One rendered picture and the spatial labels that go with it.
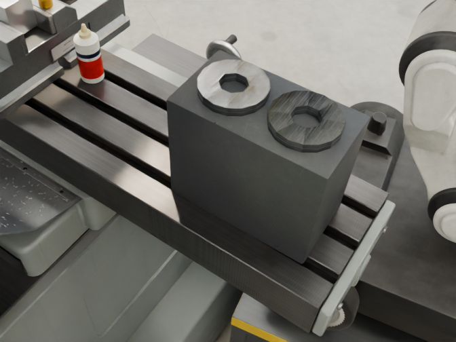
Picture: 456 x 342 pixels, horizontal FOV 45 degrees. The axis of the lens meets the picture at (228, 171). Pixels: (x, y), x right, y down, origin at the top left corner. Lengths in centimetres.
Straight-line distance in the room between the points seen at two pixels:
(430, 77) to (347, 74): 158
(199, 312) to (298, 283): 79
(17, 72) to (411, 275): 86
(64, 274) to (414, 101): 67
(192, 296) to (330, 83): 127
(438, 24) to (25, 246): 74
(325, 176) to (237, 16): 219
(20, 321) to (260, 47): 186
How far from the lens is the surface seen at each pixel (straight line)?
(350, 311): 117
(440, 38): 94
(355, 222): 81
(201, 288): 154
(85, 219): 98
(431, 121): 99
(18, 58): 94
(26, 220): 88
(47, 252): 96
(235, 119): 64
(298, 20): 277
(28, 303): 100
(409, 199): 134
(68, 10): 99
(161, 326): 150
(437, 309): 120
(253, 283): 77
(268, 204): 69
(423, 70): 93
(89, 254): 105
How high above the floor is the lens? 157
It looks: 51 degrees down
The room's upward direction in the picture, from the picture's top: 4 degrees clockwise
